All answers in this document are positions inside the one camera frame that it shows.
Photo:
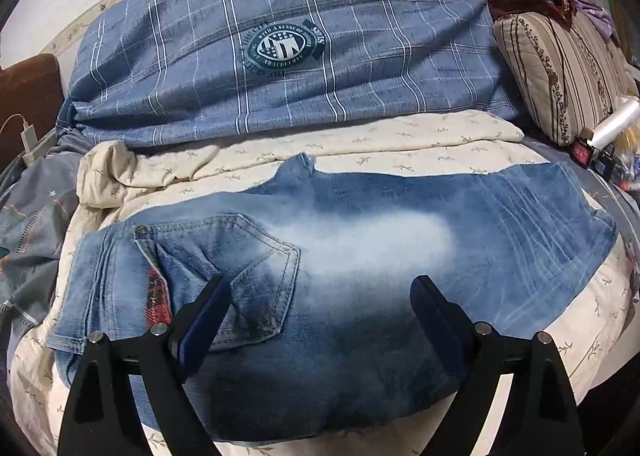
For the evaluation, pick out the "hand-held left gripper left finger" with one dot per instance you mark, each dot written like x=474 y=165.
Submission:
x=204 y=322

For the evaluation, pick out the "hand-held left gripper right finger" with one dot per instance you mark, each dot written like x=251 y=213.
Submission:
x=436 y=322

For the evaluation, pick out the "brown headboard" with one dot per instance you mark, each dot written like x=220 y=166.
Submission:
x=27 y=90

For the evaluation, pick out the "white power strip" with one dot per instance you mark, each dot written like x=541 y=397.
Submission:
x=37 y=151

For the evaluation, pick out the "small red box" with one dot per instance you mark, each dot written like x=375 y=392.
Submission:
x=582 y=150

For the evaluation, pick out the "purple cloth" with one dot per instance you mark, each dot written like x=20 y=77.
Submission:
x=595 y=10

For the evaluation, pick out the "white phone charger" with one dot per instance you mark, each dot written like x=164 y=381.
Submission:
x=28 y=136

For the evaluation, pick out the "blue denim pants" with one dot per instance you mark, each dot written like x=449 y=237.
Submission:
x=375 y=246

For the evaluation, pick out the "grey star-print quilt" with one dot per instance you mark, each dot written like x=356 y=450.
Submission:
x=30 y=246

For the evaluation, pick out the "cream leaf-print blanket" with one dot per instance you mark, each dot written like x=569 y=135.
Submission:
x=425 y=145

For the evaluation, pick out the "blue plaid quilt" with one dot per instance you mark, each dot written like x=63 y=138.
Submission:
x=200 y=60

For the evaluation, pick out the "striped floral pillow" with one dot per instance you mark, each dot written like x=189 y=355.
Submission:
x=560 y=65

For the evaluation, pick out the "white plastic roll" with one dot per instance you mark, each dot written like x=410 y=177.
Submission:
x=617 y=120

